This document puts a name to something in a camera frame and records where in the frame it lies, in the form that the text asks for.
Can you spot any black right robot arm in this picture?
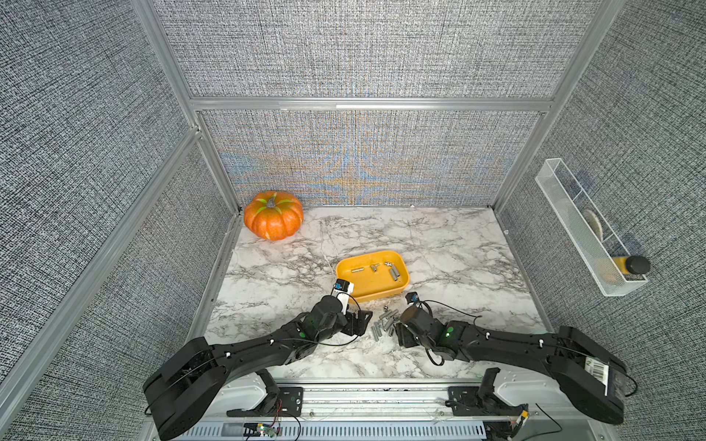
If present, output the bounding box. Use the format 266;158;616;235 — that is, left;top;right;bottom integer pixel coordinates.
395;306;630;426

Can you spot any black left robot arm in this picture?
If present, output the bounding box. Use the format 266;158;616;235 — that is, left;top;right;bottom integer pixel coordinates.
143;295;372;440

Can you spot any yellow plastic storage box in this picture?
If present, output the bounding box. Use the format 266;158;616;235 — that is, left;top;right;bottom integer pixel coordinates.
336;250;410;303

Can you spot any pile of silver sockets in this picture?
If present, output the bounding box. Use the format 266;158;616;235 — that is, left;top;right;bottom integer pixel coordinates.
372;306;400;342

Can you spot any orange decorative pumpkin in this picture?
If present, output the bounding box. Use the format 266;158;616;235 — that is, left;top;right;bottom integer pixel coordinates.
244;191;304;242

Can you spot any round beige brush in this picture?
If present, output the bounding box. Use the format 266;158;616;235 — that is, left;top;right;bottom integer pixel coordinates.
582;209;604;242

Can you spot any yellow bottle black cap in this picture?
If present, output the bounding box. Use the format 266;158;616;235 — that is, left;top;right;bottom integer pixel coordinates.
611;255;652;276

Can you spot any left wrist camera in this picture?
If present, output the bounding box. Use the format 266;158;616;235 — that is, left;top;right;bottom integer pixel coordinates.
331;279;354;313

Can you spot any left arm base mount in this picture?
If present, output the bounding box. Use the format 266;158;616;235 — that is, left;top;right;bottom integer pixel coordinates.
225;369;304;417

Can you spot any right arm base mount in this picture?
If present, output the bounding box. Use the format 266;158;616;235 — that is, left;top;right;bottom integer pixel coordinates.
444;367;529;426

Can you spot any clear wall-mounted shelf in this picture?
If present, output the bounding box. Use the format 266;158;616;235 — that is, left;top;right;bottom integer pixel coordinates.
535;158;648;297

